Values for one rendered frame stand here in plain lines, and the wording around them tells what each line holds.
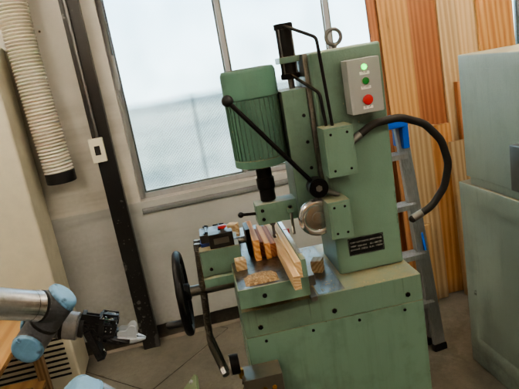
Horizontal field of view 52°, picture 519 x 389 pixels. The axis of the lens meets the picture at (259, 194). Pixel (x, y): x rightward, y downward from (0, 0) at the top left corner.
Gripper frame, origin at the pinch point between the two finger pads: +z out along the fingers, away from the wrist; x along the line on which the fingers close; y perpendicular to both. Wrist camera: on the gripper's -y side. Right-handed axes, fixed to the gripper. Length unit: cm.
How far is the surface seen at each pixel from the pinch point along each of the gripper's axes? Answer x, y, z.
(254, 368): -16.0, 3.1, 35.5
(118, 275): 135, -33, -22
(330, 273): 1, 31, 58
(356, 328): -13, 19, 66
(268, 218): 5, 46, 34
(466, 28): 141, 141, 152
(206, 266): 2.4, 27.0, 17.0
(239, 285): -17.0, 29.5, 26.0
